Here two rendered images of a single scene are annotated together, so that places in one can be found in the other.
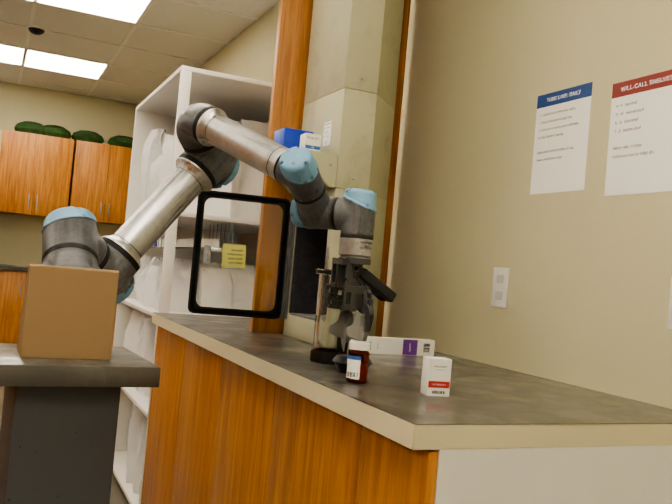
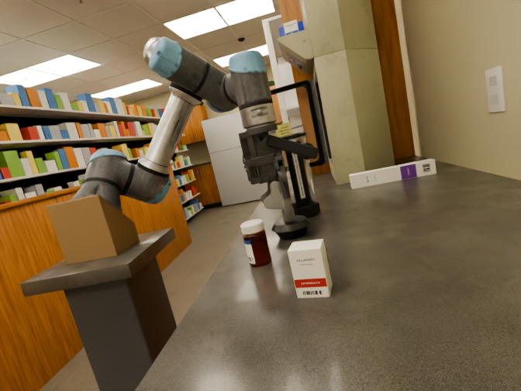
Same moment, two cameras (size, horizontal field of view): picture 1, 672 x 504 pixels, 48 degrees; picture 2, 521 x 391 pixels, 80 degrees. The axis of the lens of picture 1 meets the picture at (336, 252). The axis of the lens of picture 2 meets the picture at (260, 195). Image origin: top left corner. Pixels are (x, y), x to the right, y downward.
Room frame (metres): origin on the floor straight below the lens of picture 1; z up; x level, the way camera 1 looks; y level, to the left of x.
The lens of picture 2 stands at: (1.11, -0.42, 1.17)
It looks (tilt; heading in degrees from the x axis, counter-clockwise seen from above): 10 degrees down; 36
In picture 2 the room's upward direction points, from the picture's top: 13 degrees counter-clockwise
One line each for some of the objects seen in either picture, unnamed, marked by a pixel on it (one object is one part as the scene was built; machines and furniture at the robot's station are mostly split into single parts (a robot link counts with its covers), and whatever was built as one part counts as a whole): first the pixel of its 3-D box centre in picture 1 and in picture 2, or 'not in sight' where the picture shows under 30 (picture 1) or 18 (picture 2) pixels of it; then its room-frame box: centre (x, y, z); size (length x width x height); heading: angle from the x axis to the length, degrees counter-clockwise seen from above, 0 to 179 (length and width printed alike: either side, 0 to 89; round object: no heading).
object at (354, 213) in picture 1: (357, 214); (249, 81); (1.70, -0.04, 1.29); 0.09 x 0.08 x 0.11; 69
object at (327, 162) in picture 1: (298, 172); (296, 57); (2.35, 0.14, 1.46); 0.32 x 0.11 x 0.10; 25
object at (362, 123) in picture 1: (347, 222); (347, 80); (2.43, -0.03, 1.33); 0.32 x 0.25 x 0.77; 25
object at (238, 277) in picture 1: (239, 255); (287, 129); (2.47, 0.31, 1.19); 0.30 x 0.01 x 0.40; 104
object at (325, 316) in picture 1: (334, 313); (294, 174); (1.86, -0.01, 1.06); 0.11 x 0.11 x 0.21
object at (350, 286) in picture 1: (350, 284); (263, 155); (1.69, -0.04, 1.14); 0.09 x 0.08 x 0.12; 130
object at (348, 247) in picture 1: (356, 249); (258, 117); (1.69, -0.05, 1.22); 0.08 x 0.08 x 0.05
